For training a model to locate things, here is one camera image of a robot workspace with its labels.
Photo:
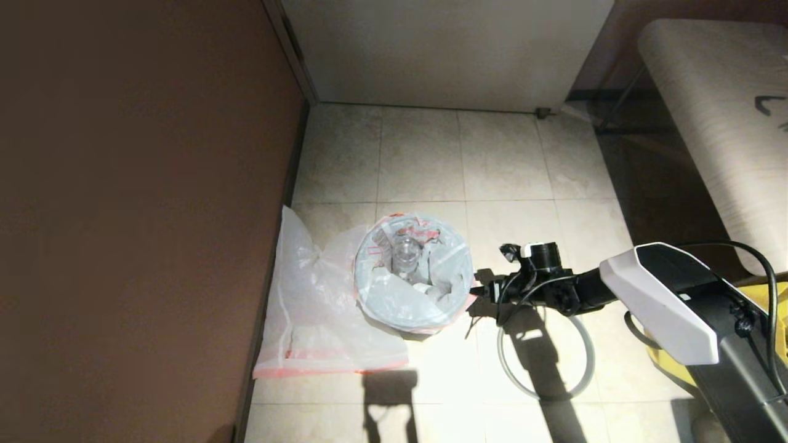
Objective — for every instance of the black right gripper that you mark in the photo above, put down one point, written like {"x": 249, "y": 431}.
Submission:
{"x": 511, "y": 289}

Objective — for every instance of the white plastic bag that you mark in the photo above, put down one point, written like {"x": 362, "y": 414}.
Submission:
{"x": 400, "y": 301}
{"x": 320, "y": 307}

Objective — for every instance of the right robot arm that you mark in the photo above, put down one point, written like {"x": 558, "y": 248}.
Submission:
{"x": 665, "y": 301}

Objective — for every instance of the yellow plastic bag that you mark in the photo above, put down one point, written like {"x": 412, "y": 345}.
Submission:
{"x": 668, "y": 372}

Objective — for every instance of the white paper cup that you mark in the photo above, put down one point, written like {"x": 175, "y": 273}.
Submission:
{"x": 425, "y": 289}

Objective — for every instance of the clear plastic bottle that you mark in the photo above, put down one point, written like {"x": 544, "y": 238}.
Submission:
{"x": 406, "y": 255}

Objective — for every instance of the small black door stop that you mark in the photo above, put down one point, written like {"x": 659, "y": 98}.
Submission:
{"x": 542, "y": 112}

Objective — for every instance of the white door panel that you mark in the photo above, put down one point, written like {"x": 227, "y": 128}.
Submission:
{"x": 443, "y": 55}

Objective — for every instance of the beige wood-grain table top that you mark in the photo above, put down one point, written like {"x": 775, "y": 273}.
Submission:
{"x": 720, "y": 123}

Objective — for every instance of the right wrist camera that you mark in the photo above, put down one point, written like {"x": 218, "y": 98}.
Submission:
{"x": 511, "y": 251}

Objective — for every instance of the black metal table frame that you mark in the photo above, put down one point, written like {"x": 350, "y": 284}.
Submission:
{"x": 623, "y": 97}

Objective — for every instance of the dark door frame post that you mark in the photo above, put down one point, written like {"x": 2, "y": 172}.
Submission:
{"x": 289, "y": 37}

